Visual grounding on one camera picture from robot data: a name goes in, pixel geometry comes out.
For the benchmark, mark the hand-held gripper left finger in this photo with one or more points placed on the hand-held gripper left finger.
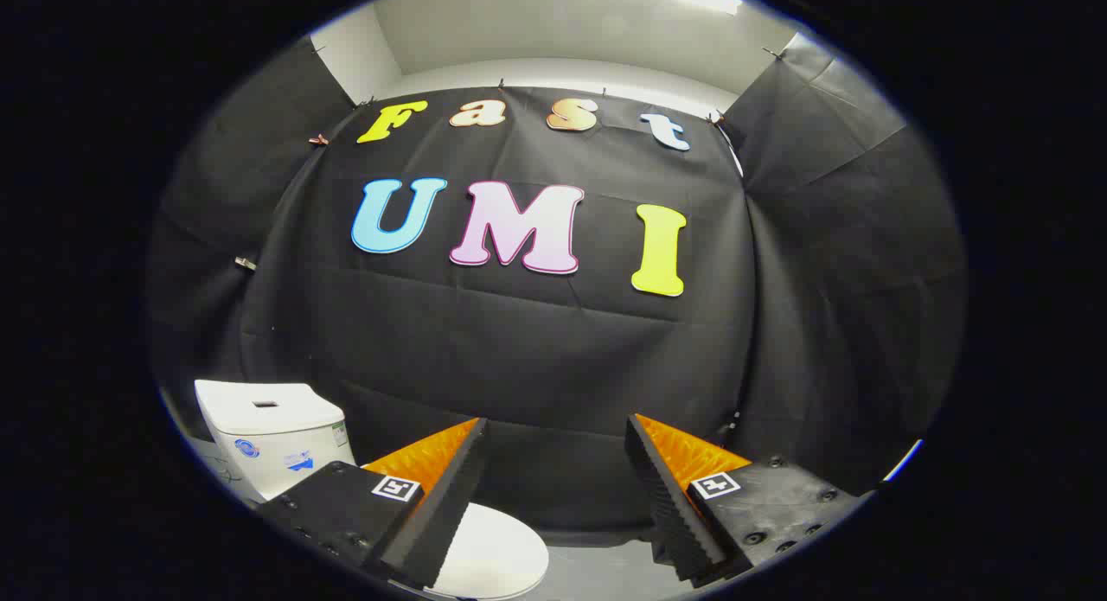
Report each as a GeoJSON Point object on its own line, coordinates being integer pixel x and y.
{"type": "Point", "coordinates": [445, 506]}

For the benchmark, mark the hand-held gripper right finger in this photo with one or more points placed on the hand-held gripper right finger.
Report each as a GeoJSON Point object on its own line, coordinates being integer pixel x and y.
{"type": "Point", "coordinates": [670, 506]}

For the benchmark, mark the white ceramic toilet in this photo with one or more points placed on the white ceramic toilet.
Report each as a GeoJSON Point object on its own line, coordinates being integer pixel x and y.
{"type": "Point", "coordinates": [268, 428]}

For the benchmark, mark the black backdrop cloth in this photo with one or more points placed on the black backdrop cloth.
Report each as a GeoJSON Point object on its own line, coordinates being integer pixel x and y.
{"type": "Point", "coordinates": [519, 350]}

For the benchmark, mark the silver cloth clip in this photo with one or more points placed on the silver cloth clip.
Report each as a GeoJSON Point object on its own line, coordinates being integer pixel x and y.
{"type": "Point", "coordinates": [245, 263]}

